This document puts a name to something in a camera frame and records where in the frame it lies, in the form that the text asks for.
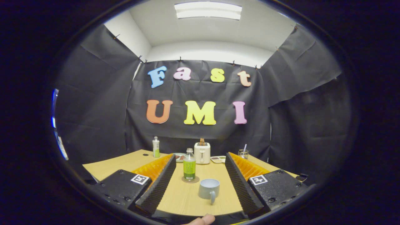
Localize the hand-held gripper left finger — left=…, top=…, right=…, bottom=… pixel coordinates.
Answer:
left=91, top=153, right=177, bottom=216

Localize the black backdrop cloth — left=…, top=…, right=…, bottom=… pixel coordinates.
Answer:
left=55, top=23, right=353, bottom=188

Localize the wooden table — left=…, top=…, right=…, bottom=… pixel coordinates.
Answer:
left=82, top=149, right=300, bottom=217

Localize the pale blue cup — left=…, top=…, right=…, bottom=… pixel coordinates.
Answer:
left=198, top=179, right=220, bottom=205

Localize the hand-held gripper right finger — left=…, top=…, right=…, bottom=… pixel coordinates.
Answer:
left=225, top=152, right=308, bottom=216

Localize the clear green juice bottle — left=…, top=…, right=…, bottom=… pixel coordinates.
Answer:
left=183, top=148, right=196, bottom=182

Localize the cream toaster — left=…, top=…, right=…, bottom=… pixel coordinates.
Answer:
left=194, top=142, right=211, bottom=165

